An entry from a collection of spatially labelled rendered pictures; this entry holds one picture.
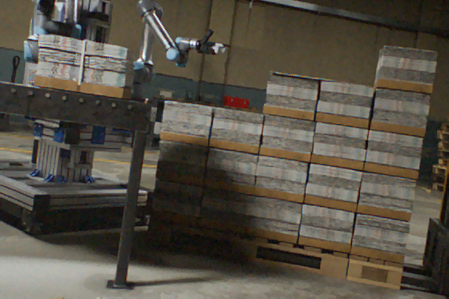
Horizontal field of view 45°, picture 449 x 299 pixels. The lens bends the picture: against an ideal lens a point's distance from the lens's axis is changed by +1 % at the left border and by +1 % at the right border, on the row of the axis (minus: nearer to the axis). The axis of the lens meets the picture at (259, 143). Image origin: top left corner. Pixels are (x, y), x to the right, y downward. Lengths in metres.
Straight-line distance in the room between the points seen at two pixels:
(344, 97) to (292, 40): 7.21
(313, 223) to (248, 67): 7.10
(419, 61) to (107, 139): 1.90
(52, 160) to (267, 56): 6.88
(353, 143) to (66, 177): 1.79
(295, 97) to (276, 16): 7.17
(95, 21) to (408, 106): 1.91
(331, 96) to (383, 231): 0.78
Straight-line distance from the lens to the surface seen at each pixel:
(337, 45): 10.43
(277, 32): 10.09
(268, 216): 3.04
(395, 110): 2.99
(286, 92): 3.00
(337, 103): 2.98
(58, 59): 2.53
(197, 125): 3.08
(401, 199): 3.02
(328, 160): 2.98
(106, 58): 2.51
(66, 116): 2.37
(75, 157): 3.51
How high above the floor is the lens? 0.82
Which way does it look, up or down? 3 degrees down
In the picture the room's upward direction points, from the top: 8 degrees clockwise
